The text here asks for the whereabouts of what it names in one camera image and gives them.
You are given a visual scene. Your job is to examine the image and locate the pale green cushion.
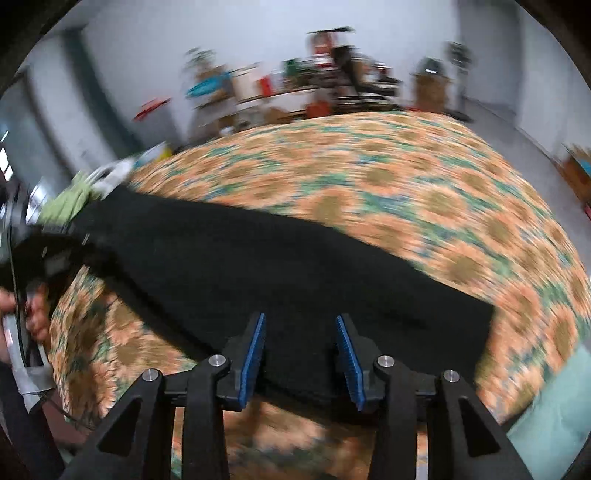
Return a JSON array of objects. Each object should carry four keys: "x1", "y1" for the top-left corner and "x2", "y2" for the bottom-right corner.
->
[{"x1": 505, "y1": 344, "x2": 591, "y2": 480}]

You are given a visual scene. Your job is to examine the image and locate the black standing fan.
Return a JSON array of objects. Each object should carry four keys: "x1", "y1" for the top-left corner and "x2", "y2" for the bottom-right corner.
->
[{"x1": 445, "y1": 41, "x2": 477, "y2": 123}]

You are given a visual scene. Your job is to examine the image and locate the potted plant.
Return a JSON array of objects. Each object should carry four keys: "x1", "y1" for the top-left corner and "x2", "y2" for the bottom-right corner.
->
[{"x1": 185, "y1": 46, "x2": 219, "y2": 80}]

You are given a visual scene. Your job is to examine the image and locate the red cloth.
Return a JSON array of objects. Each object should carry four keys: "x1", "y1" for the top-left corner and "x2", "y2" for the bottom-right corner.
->
[{"x1": 134, "y1": 97, "x2": 172, "y2": 121}]

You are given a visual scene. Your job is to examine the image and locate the teal plastic basin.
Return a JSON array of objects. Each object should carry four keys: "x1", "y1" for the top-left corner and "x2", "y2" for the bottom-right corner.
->
[{"x1": 187, "y1": 76, "x2": 232, "y2": 99}]

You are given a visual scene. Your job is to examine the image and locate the white box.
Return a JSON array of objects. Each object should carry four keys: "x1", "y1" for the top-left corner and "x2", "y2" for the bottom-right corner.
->
[{"x1": 231, "y1": 69, "x2": 259, "y2": 100}]

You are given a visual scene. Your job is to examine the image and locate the person's blue jeans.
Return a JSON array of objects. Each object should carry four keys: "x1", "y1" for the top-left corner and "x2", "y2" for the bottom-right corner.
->
[{"x1": 0, "y1": 360, "x2": 65, "y2": 480}]

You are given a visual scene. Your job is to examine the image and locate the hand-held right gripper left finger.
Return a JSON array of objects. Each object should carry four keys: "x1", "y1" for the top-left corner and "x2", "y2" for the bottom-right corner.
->
[{"x1": 60, "y1": 312, "x2": 267, "y2": 480}]

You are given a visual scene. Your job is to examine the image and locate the light green garment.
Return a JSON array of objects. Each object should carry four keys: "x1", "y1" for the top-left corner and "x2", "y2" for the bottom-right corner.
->
[{"x1": 39, "y1": 171, "x2": 100, "y2": 227}]

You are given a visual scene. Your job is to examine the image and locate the black cable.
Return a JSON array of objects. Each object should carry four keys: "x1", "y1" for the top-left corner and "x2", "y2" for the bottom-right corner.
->
[{"x1": 39, "y1": 388, "x2": 93, "y2": 428}]

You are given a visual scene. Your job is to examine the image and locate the large cardboard box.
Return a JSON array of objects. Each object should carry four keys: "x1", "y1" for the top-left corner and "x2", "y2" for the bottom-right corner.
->
[{"x1": 413, "y1": 74, "x2": 451, "y2": 112}]

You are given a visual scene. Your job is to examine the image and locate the dark teal curtain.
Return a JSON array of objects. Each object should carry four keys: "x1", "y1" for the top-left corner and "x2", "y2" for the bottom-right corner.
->
[{"x1": 69, "y1": 28, "x2": 139, "y2": 153}]

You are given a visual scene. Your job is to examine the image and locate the fan head in box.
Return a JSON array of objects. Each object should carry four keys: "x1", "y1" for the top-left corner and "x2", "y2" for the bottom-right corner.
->
[{"x1": 413, "y1": 58, "x2": 447, "y2": 77}]

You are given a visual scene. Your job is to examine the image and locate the sunflower print blanket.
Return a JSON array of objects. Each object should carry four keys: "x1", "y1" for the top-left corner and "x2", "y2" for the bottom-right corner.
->
[{"x1": 48, "y1": 111, "x2": 591, "y2": 480}]

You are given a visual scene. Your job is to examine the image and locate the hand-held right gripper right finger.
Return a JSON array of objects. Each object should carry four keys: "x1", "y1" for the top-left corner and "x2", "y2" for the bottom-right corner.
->
[{"x1": 335, "y1": 314, "x2": 536, "y2": 480}]

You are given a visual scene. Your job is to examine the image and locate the cardboard box with blue item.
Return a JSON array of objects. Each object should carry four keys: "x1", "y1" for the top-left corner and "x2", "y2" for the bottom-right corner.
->
[{"x1": 558, "y1": 143, "x2": 591, "y2": 205}]

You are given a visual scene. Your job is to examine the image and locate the black garment with white label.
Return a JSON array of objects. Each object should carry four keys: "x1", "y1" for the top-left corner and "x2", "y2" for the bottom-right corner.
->
[{"x1": 69, "y1": 185, "x2": 497, "y2": 402}]

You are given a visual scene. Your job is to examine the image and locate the person's left hand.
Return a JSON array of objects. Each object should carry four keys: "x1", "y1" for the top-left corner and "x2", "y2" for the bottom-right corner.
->
[{"x1": 0, "y1": 281, "x2": 50, "y2": 345}]

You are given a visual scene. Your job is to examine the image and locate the yellow white plastic bag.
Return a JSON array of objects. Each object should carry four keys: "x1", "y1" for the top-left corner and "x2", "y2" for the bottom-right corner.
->
[{"x1": 136, "y1": 142, "x2": 169, "y2": 162}]

